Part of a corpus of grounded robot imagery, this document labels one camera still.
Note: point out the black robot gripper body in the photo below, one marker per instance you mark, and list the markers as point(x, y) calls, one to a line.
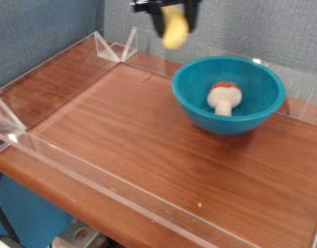
point(153, 5)

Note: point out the clear acrylic table barrier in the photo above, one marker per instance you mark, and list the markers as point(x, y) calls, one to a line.
point(95, 137)

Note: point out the yellow toy banana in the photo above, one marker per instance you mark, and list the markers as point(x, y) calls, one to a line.
point(176, 28)

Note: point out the grey metal bracket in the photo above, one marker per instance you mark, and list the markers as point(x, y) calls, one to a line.
point(79, 236)

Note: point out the white red toy mushroom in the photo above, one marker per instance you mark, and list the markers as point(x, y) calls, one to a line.
point(225, 97)

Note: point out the blue plastic bowl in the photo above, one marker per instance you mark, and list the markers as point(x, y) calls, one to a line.
point(261, 87)

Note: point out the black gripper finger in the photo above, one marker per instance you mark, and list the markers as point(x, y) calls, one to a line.
point(190, 10)
point(158, 21)

